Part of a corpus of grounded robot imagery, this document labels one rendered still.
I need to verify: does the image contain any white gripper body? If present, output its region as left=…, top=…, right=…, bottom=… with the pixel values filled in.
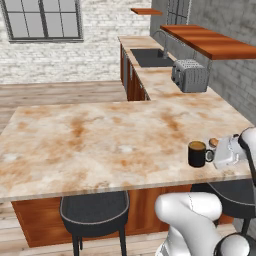
left=212, top=134, right=246, bottom=170

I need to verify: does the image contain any black mug with coffee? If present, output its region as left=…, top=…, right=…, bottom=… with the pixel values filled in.
left=187, top=140, right=215, bottom=169

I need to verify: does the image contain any brown round pastry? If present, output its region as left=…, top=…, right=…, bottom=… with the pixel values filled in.
left=208, top=137, right=220, bottom=148

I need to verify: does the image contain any dark grey bar stool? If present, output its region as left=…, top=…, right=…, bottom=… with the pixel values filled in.
left=59, top=190, right=131, bottom=256
left=190, top=178, right=256, bottom=236

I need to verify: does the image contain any silver toaster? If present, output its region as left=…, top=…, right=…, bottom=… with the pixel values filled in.
left=170, top=58, right=210, bottom=94

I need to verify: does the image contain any brown wooden cupboard run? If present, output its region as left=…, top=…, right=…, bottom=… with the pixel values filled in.
left=119, top=43, right=151, bottom=102

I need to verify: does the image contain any dark grey sink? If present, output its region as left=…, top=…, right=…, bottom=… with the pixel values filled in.
left=129, top=48, right=175, bottom=68

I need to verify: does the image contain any silver tap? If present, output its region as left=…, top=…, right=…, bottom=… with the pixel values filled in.
left=152, top=29, right=170, bottom=60

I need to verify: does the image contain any narrow dark-framed window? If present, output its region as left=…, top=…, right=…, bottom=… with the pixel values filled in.
left=166, top=0, right=193, bottom=26

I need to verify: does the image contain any brown wooden island base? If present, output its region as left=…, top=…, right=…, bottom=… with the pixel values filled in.
left=11, top=184, right=235, bottom=249

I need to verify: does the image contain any large grey-framed window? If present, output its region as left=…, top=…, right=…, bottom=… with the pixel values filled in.
left=0, top=0, right=84, bottom=44

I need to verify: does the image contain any long wooden wall shelf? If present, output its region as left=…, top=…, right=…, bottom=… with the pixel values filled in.
left=159, top=24, right=256, bottom=61

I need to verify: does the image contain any small wooden wall shelf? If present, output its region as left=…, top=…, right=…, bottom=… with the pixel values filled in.
left=130, top=7, right=164, bottom=17

